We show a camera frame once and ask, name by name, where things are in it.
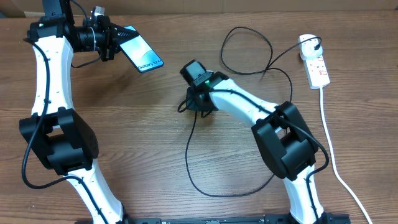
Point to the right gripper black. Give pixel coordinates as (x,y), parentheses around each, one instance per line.
(194,104)

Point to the blue-screen Samsung smartphone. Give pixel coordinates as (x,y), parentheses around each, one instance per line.
(141,54)

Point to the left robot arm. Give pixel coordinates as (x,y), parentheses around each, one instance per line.
(55,132)

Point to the white power strip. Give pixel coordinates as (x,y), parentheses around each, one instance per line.
(317,73)

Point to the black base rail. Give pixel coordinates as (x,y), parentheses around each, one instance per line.
(327,218)

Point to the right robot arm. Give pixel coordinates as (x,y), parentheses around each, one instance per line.
(285,142)

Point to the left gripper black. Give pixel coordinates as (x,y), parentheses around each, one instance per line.
(112,39)

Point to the white charger plug adapter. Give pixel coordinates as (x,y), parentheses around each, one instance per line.
(310,46)

